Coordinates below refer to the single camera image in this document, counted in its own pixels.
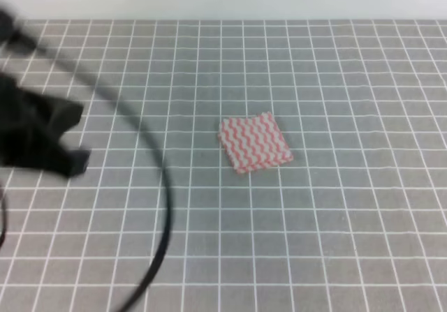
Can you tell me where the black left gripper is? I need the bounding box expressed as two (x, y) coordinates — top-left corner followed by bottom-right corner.
(1, 73), (91, 177)

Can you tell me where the pink white wavy towel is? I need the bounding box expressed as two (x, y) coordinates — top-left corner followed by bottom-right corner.
(217, 112), (293, 174)

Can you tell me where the black left camera cable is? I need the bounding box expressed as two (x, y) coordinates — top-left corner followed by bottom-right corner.
(0, 8), (177, 312)

